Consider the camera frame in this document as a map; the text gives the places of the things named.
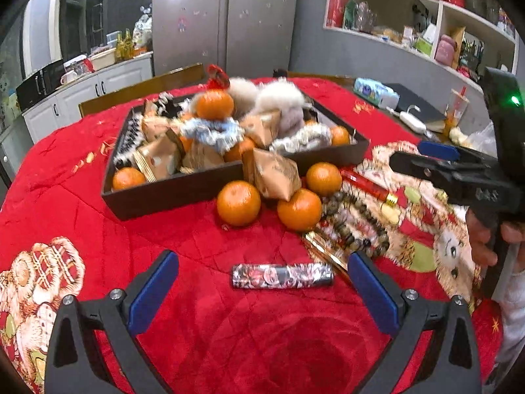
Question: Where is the black notebook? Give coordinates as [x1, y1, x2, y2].
[387, 83, 445, 124]

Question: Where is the bubble tea cup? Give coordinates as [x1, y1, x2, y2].
[444, 86, 470, 132]

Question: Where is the mandarin orange beside tray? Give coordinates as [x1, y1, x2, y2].
[277, 188, 322, 232]

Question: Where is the red gold pen box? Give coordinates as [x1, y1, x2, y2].
[340, 168, 398, 207]

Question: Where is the white power adapter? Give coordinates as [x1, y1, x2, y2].
[386, 105, 427, 134]

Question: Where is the red bear-print table cloth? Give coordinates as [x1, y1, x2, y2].
[0, 77, 506, 394]

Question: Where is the white wall shelf unit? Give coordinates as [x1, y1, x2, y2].
[322, 0, 520, 93]

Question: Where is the silver double-door fridge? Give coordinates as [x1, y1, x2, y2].
[152, 0, 297, 78]

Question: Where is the white fluffy pompom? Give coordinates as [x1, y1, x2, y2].
[254, 79, 305, 112]

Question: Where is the person's right hand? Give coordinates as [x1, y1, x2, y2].
[466, 210, 525, 273]

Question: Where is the wooden chair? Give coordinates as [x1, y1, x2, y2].
[272, 69, 355, 88]
[78, 63, 205, 118]

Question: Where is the black rectangular tray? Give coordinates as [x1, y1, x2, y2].
[100, 100, 369, 221]

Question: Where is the mandarin orange front left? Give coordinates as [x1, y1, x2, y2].
[216, 181, 262, 227]

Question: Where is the patterned cylindrical tube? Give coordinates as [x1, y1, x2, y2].
[231, 262, 335, 290]

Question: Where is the black microwave oven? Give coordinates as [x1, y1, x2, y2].
[16, 59, 65, 111]

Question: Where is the kraft triangular snack pack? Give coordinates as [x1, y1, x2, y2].
[242, 148, 302, 202]

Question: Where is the blue white crochet scrunchie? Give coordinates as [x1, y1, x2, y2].
[180, 118, 245, 155]

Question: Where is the brown bead bracelet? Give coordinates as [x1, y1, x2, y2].
[321, 189, 391, 259]

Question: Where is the mandarin orange in tray corner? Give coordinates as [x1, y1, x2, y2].
[112, 167, 147, 191]

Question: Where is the white kitchen cabinet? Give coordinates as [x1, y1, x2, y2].
[22, 52, 153, 143]

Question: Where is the tissue pack blue white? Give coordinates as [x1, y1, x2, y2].
[353, 77, 400, 109]

